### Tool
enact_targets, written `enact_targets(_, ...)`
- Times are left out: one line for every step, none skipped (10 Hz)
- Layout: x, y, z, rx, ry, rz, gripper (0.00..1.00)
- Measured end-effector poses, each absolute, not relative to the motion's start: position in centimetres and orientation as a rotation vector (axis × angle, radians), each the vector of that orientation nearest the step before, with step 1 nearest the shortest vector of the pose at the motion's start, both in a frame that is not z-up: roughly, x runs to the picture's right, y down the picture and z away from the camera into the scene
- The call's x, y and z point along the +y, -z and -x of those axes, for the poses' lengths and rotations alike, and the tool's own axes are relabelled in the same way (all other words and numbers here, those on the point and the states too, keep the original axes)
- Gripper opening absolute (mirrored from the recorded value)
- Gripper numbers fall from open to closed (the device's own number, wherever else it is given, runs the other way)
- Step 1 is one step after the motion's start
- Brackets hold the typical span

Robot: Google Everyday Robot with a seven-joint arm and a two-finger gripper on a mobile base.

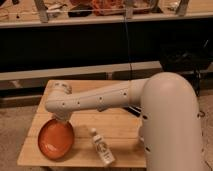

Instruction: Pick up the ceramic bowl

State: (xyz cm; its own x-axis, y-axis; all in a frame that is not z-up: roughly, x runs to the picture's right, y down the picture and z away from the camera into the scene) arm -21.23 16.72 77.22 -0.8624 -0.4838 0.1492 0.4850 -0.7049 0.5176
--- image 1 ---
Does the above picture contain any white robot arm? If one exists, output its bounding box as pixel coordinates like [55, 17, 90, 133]
[45, 72, 204, 171]

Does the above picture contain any orange ceramic bowl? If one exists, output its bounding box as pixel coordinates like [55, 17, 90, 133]
[38, 119, 74, 160]

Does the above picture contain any wooden table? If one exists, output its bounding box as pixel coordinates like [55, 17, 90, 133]
[17, 80, 146, 168]

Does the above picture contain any white plastic bottle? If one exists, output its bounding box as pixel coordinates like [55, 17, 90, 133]
[90, 128, 115, 167]

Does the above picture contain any orange cloth on shelf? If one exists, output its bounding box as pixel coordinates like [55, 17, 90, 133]
[90, 0, 151, 16]

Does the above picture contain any black hanging cable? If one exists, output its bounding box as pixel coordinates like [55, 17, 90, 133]
[123, 13, 134, 80]

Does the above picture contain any metal shelf frame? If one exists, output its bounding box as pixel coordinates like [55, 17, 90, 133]
[0, 0, 213, 28]

